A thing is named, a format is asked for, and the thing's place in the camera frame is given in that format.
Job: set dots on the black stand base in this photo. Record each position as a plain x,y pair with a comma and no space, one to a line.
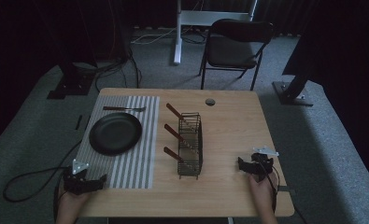
71,85

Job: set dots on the grey round table grommet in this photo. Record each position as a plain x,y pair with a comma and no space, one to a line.
210,102

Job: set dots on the person's left hand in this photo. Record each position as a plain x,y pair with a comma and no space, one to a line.
70,202

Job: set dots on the black stand with bolted base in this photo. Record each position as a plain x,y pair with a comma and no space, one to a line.
292,93

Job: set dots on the white desk frame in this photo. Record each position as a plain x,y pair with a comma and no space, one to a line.
201,18

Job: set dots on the grey striped placemat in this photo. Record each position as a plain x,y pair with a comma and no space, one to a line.
141,146

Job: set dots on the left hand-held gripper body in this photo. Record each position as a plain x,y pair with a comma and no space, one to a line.
79,183

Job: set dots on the small black floor strip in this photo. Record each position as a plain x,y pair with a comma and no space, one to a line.
78,122

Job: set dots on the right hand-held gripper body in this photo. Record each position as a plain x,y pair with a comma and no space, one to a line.
263,165

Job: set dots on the black folding chair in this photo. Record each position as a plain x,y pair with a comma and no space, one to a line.
232,51

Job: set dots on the black round plate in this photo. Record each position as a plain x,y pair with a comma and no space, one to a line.
115,133

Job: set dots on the person's right hand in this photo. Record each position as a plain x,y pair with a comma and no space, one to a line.
262,193

